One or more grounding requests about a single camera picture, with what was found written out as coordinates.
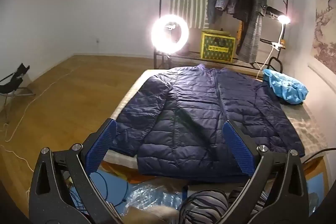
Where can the clear plastic bag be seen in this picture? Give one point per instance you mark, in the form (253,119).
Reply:
(152,196)

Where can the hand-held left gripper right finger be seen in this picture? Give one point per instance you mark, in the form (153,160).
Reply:
(237,148)

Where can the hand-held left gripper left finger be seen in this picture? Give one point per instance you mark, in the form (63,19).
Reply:
(101,145)

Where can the white clip lamp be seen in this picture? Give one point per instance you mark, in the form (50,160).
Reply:
(283,19)

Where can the black folding chair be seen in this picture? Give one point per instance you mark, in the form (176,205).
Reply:
(11,85)

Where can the wall poster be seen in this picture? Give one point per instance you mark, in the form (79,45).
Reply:
(324,37)

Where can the black metal clothes rack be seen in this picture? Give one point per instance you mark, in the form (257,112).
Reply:
(193,55)

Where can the yellow green patterned box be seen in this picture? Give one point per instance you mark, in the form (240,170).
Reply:
(218,47)

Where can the light blue garment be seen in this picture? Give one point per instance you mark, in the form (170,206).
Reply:
(284,87)

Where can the orange printed sheet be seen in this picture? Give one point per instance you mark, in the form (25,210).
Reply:
(118,170)

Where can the beige table cover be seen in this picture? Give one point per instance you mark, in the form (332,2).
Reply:
(302,119)

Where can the person's striped trouser legs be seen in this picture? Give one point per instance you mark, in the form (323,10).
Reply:
(202,203)

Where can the grey plaid hanging coat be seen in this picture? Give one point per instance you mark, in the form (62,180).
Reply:
(253,29)

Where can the navy puffer jacket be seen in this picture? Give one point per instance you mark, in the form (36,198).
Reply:
(194,108)

